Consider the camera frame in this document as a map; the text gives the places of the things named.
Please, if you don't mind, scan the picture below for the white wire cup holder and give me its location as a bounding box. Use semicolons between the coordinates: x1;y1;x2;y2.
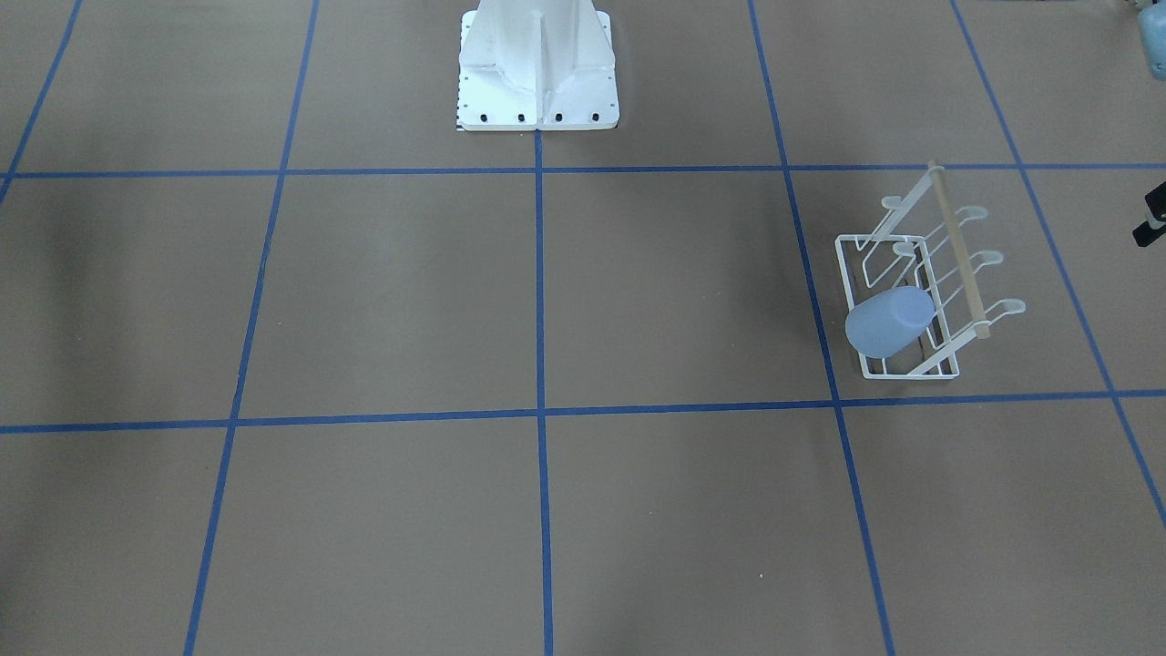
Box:
834;160;1028;382

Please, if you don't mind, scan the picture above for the light blue plastic cup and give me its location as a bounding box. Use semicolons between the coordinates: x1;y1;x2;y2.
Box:
845;285;937;360

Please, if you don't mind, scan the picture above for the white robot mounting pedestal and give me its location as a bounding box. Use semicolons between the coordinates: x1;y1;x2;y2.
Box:
455;1;620;132

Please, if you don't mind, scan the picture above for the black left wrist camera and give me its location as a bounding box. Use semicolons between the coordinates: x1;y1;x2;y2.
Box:
1132;182;1166;248

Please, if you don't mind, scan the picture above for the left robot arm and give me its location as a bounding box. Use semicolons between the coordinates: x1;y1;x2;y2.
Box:
1137;1;1165;82

